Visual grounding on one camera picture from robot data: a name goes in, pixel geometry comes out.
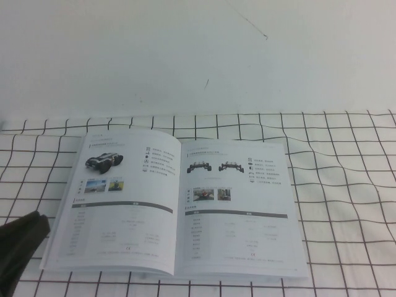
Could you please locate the white printed booklet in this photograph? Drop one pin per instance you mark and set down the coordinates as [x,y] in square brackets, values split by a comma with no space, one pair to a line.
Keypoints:
[232,235]

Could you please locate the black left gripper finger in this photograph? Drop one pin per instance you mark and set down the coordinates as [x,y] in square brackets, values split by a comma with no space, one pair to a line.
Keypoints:
[18,232]
[34,241]

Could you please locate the white black-grid tablecloth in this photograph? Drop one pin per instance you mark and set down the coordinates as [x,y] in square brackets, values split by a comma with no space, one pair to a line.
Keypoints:
[340,185]

